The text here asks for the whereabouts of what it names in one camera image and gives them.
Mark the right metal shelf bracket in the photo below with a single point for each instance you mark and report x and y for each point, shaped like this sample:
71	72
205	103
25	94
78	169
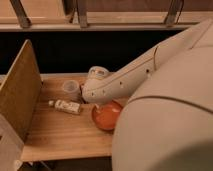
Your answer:
175	8

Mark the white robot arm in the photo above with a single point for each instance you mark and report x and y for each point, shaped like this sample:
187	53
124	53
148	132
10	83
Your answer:
167	122

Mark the left metal shelf bracket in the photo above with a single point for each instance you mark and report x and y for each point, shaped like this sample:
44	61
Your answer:
22	17

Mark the orange ceramic bowl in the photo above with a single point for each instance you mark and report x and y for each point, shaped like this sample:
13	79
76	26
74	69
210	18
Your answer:
105	116

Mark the wooden side panel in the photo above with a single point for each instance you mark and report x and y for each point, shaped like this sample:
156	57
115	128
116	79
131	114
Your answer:
19	92

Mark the metal shelf bracket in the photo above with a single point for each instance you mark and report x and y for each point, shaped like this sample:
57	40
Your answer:
82	13
175	8
22	17

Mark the middle metal shelf bracket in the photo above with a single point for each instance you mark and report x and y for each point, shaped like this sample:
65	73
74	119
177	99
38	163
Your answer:
82	13

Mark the clear plastic cup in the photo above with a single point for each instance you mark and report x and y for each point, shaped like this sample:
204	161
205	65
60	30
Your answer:
72	89

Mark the white labelled bottle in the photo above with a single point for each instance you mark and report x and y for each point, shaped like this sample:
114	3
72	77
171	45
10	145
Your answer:
64	106

